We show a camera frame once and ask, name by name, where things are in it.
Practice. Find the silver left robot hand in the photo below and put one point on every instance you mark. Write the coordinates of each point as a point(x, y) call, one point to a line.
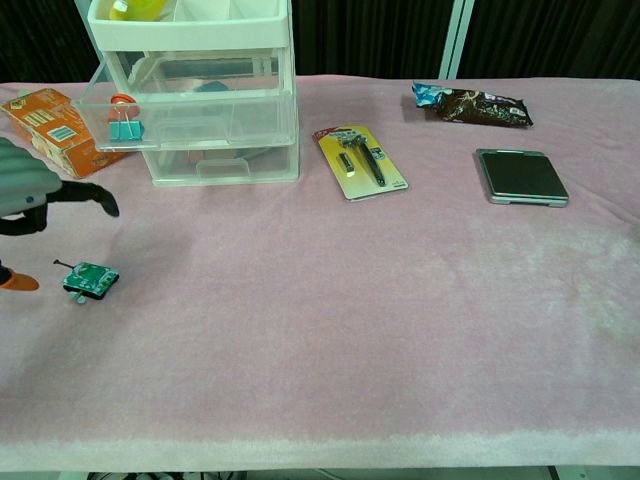
point(25, 175)

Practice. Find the green toy tank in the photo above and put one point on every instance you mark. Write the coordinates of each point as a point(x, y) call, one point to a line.
point(90, 280)

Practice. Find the clear plastic drawer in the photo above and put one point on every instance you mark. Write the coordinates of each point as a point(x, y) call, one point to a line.
point(210, 125)
point(220, 167)

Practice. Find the clear plastic drawer unit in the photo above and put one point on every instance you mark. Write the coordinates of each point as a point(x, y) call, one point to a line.
point(200, 32)

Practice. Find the orange cardboard box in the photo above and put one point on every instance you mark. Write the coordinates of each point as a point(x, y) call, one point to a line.
point(55, 135)

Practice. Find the teal binder clip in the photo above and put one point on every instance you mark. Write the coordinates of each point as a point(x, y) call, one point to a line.
point(125, 131)

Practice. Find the small red round object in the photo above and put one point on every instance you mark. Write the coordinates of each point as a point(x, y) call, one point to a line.
point(122, 99)

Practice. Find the yellow banana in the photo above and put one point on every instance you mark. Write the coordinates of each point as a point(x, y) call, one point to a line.
point(140, 7)

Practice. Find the pink plush table cloth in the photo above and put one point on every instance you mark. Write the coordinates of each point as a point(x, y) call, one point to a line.
point(320, 325)

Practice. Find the razor in yellow blister pack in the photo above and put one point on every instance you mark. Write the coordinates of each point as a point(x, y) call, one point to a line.
point(360, 162)

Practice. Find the dark brown snack bag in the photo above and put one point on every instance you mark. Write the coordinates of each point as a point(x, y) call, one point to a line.
point(475, 107)

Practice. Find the grey aluminium partition post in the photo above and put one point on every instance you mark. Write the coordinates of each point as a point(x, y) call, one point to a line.
point(456, 40)

